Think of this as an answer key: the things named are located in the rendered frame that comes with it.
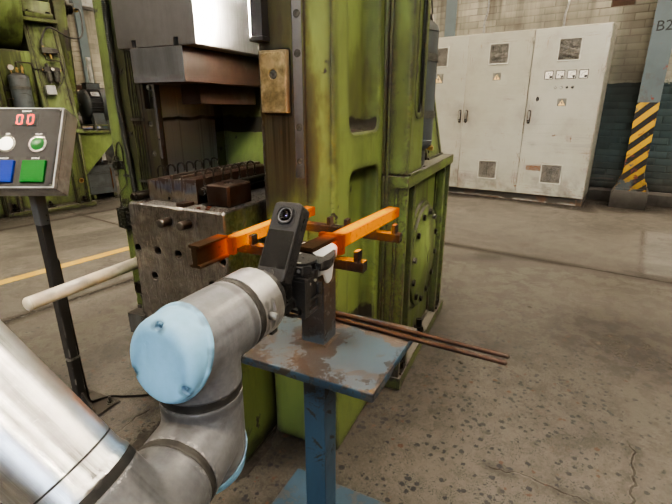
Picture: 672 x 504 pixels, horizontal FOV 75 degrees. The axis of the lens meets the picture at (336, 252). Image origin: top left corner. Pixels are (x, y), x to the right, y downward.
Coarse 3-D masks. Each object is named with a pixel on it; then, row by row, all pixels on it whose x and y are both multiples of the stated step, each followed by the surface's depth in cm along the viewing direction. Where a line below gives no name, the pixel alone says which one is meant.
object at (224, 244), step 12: (252, 228) 95; (264, 228) 97; (204, 240) 83; (216, 240) 83; (228, 240) 86; (240, 240) 90; (192, 252) 81; (204, 252) 82; (216, 252) 85; (228, 252) 87; (192, 264) 81; (204, 264) 82
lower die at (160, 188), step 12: (228, 168) 154; (240, 168) 157; (252, 168) 159; (156, 180) 140; (168, 180) 138; (180, 180) 136; (192, 180) 134; (216, 180) 142; (156, 192) 141; (168, 192) 139; (180, 192) 137; (192, 192) 135
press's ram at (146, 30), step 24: (120, 0) 126; (144, 0) 122; (168, 0) 119; (192, 0) 116; (216, 0) 124; (240, 0) 134; (120, 24) 128; (144, 24) 125; (168, 24) 121; (192, 24) 118; (216, 24) 126; (240, 24) 135; (120, 48) 131; (216, 48) 129; (240, 48) 136
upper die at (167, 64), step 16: (144, 48) 127; (160, 48) 125; (176, 48) 122; (192, 48) 125; (144, 64) 129; (160, 64) 126; (176, 64) 124; (192, 64) 126; (208, 64) 132; (224, 64) 138; (240, 64) 145; (256, 64) 153; (144, 80) 130; (160, 80) 128; (176, 80) 125; (192, 80) 127; (208, 80) 133; (224, 80) 139; (240, 80) 146; (256, 80) 154
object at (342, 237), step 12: (372, 216) 93; (384, 216) 95; (396, 216) 104; (348, 228) 82; (360, 228) 83; (372, 228) 89; (312, 240) 71; (324, 240) 71; (336, 240) 74; (348, 240) 78; (312, 252) 66
